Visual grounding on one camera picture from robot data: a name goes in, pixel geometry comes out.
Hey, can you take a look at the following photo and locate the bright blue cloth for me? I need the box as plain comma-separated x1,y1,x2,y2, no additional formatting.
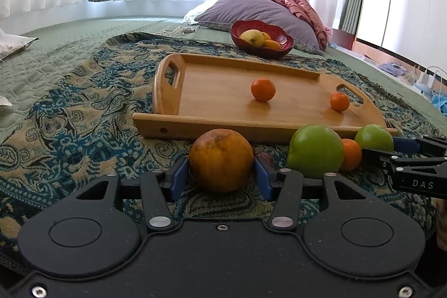
430,94,447,117

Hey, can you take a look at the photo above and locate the printed paper packet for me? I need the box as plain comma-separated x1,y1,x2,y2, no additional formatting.
0,28,40,61

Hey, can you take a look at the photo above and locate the paisley woven blanket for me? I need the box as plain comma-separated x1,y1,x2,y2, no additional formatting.
0,32,447,271

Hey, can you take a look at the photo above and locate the purple pillow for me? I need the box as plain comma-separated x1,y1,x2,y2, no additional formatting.
196,0,324,56

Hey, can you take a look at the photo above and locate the wooden tray with handles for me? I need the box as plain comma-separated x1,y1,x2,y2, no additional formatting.
133,53,399,145

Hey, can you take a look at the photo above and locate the red scalloped bowl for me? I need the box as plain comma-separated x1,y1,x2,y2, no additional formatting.
230,20,295,60

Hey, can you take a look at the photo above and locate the brown wooden bed frame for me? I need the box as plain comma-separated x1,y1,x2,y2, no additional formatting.
332,28,357,49

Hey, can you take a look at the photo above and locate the large orange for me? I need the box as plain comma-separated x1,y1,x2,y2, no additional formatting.
189,129,255,194

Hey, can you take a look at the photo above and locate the white charger box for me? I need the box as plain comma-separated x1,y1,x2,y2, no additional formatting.
414,66,447,93

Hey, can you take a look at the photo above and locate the pale blue cloth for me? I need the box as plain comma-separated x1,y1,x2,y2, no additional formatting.
379,61,407,77

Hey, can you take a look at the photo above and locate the white pillow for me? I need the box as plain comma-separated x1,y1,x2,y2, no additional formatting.
182,0,220,25

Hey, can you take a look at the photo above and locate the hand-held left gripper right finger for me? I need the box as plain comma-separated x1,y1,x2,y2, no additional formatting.
254,158,373,233

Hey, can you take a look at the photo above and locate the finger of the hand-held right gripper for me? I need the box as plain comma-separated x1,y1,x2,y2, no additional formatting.
361,148,447,180
392,135,447,157

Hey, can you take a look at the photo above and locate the brown dried date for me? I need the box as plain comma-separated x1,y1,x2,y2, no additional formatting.
254,151,276,170

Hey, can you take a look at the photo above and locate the green apple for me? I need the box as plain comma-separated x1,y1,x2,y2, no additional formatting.
287,125,344,180
354,124,394,152

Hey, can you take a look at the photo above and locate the yellow apple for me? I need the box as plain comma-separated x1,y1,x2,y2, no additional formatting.
239,29,265,48

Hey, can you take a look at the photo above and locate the pink quilt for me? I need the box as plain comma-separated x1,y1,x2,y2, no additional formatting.
237,0,334,51

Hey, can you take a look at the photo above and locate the green quilted bedspread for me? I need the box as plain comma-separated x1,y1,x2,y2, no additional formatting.
0,16,447,145

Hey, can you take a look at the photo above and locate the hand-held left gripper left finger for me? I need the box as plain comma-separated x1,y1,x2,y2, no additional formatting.
75,157,191,233

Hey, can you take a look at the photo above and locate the white cable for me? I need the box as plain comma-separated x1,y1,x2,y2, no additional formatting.
163,25,198,35

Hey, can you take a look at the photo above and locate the small tangerine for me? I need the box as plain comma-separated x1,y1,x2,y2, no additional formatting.
330,92,350,112
251,78,276,102
338,138,363,173

